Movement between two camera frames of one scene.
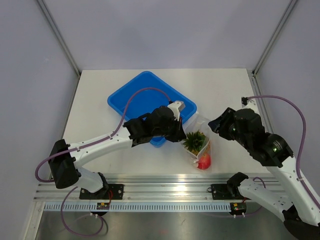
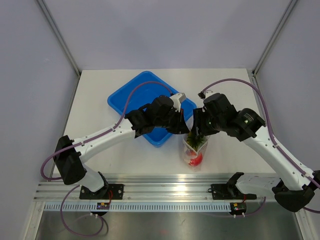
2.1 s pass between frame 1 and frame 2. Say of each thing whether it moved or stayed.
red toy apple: moved
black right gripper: moved
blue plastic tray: stayed
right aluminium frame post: stayed
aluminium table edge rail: stayed
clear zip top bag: moved
